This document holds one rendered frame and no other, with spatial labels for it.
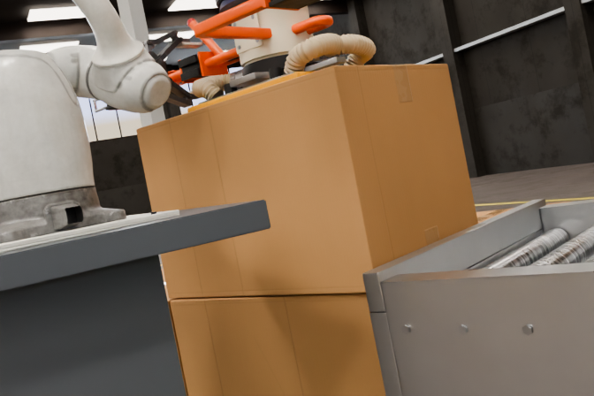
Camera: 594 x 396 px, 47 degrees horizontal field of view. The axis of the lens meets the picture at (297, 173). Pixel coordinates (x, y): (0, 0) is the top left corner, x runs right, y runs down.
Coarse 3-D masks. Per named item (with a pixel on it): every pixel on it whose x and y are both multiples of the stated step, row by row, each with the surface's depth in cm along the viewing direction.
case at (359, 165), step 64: (192, 128) 144; (256, 128) 131; (320, 128) 121; (384, 128) 125; (448, 128) 143; (192, 192) 147; (256, 192) 134; (320, 192) 123; (384, 192) 123; (448, 192) 139; (192, 256) 149; (256, 256) 136; (320, 256) 125; (384, 256) 120
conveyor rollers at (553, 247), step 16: (544, 240) 137; (560, 240) 141; (576, 240) 127; (592, 240) 130; (512, 256) 125; (528, 256) 128; (544, 256) 118; (560, 256) 118; (576, 256) 122; (592, 256) 110
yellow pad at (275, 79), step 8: (272, 72) 138; (280, 72) 138; (296, 72) 129; (304, 72) 130; (272, 80) 133; (280, 80) 132; (224, 88) 148; (232, 88) 147; (248, 88) 138; (256, 88) 136; (224, 96) 143; (232, 96) 141; (200, 104) 148; (208, 104) 146
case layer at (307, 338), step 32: (192, 320) 151; (224, 320) 145; (256, 320) 138; (288, 320) 133; (320, 320) 128; (352, 320) 123; (192, 352) 153; (224, 352) 146; (256, 352) 140; (288, 352) 134; (320, 352) 129; (352, 352) 124; (192, 384) 154; (224, 384) 147; (256, 384) 141; (288, 384) 135; (320, 384) 130; (352, 384) 125
